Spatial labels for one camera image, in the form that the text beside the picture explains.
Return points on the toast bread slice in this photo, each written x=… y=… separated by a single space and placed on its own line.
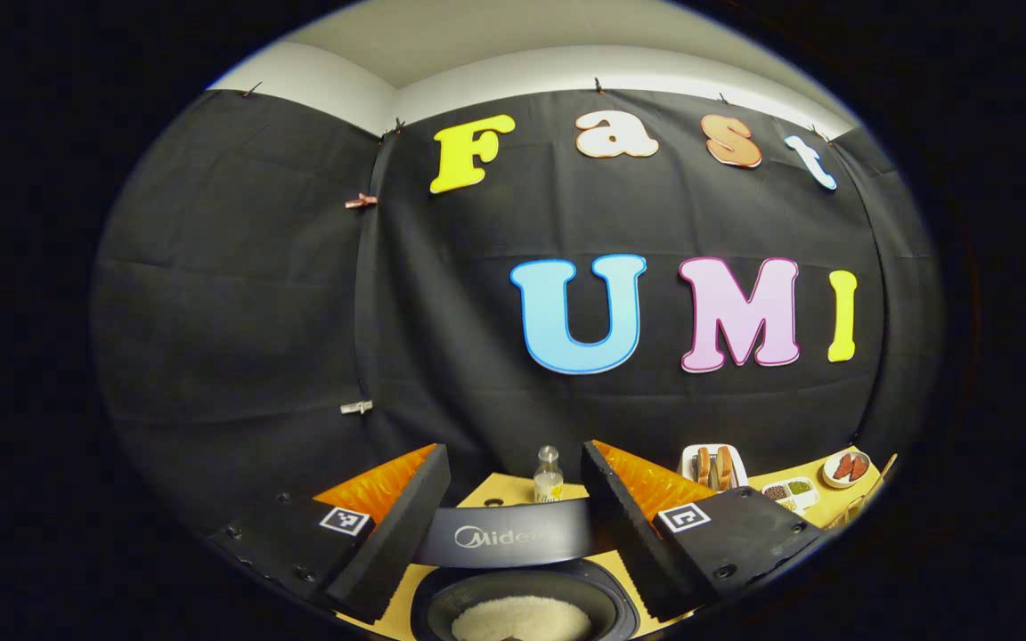
x=704 y=466
x=724 y=466

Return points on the copper cloth clip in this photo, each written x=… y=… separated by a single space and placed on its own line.
x=360 y=201

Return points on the white divided bean dish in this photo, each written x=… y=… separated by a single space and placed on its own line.
x=789 y=491

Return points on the small glass bottle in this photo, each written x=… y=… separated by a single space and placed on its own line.
x=549 y=481

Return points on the black backdrop cloth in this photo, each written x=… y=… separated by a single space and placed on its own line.
x=255 y=312

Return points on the white round plate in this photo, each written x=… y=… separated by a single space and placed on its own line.
x=829 y=476

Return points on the dark lidded silver rice cooker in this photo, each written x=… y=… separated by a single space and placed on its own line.
x=495 y=534

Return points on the white rice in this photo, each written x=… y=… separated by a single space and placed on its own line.
x=522 y=619

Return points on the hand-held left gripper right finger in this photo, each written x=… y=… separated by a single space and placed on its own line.
x=629 y=543

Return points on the red meat piece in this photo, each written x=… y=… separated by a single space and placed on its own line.
x=859 y=466
x=843 y=466

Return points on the white toaster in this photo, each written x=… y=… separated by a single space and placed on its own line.
x=689 y=463

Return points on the silver cloth clip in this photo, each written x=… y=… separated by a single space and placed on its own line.
x=355 y=407

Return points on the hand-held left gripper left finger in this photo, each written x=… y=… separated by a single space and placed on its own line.
x=397 y=543

